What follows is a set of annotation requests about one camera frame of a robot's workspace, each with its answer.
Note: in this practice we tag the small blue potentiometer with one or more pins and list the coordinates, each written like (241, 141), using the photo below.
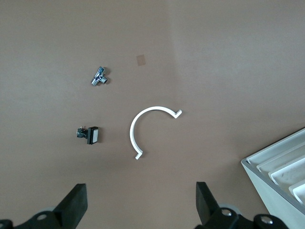
(99, 76)

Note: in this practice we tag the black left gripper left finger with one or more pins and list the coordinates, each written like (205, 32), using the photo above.
(71, 205)

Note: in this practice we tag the black square switch white face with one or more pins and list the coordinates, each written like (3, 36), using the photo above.
(91, 135)

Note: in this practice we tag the brown tape patch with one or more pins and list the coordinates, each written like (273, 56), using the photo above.
(141, 59)

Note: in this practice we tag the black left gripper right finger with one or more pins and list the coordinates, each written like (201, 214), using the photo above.
(207, 207)

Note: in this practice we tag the white curved plastic clip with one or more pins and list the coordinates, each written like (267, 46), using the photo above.
(131, 131)

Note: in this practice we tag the white plastic drawer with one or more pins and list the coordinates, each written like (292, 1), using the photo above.
(286, 175)
(300, 193)
(274, 164)

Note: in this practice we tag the white drawer cabinet casing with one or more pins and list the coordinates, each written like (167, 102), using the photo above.
(262, 190)

